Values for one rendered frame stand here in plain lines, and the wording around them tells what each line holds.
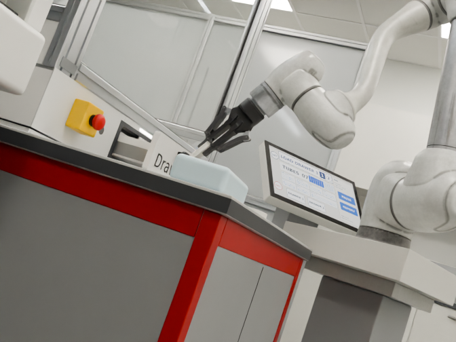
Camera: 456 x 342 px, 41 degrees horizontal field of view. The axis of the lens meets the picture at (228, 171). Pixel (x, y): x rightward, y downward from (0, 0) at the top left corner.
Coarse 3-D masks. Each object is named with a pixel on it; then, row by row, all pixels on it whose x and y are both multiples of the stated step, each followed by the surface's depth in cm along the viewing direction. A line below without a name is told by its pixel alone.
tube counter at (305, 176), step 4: (304, 172) 264; (304, 176) 262; (308, 176) 264; (312, 176) 266; (308, 180) 262; (312, 180) 264; (316, 180) 266; (320, 180) 267; (316, 184) 264; (320, 184) 266; (324, 184) 268; (328, 184) 270; (324, 188) 266; (328, 188) 268; (332, 188) 270; (332, 192) 268
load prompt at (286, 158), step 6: (282, 156) 262; (288, 156) 264; (288, 162) 262; (294, 162) 264; (300, 162) 267; (300, 168) 264; (306, 168) 267; (312, 168) 270; (312, 174) 267; (318, 174) 269; (324, 174) 272; (330, 180) 272
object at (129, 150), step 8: (120, 136) 168; (128, 136) 167; (120, 144) 167; (128, 144) 166; (136, 144) 166; (144, 144) 165; (120, 152) 167; (128, 152) 166; (136, 152) 165; (144, 152) 164; (120, 160) 175; (128, 160) 168; (136, 160) 165
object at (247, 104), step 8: (240, 104) 170; (248, 104) 168; (232, 112) 172; (240, 112) 171; (248, 112) 168; (256, 112) 168; (248, 120) 170; (256, 120) 169; (240, 128) 170; (248, 128) 169
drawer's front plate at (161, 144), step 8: (160, 136) 163; (152, 144) 162; (160, 144) 164; (168, 144) 168; (176, 144) 172; (152, 152) 162; (160, 152) 165; (168, 152) 169; (176, 152) 174; (144, 160) 162; (152, 160) 162; (160, 160) 166; (168, 160) 171; (152, 168) 164; (168, 168) 172
